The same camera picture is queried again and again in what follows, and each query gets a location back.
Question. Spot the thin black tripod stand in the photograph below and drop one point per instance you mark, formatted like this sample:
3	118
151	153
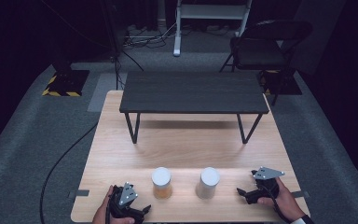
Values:
117	71

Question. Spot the white metal stand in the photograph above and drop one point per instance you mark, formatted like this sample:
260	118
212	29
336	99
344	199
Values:
209	12

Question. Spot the white-lidded jar of white powder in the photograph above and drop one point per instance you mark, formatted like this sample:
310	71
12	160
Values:
207	183

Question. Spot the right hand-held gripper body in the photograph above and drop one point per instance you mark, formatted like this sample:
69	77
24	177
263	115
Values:
265	183

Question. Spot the person's left hand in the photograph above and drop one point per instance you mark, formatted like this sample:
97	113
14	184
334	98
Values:
101	213

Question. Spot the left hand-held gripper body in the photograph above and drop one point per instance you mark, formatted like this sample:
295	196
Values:
126	194

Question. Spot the black folding chair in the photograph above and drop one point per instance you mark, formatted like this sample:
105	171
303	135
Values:
261	49

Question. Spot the white-lidded jar of orange powder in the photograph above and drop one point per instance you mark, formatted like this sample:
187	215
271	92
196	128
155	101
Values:
161	183

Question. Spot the black raised shelf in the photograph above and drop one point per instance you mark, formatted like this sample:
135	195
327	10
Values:
192	91

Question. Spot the grey tape strip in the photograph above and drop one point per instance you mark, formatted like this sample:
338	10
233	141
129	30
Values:
79	193
301	194

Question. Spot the person's right hand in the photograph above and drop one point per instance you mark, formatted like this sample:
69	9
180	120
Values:
287	199

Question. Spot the black wristband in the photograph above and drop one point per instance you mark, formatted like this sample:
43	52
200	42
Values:
308	219

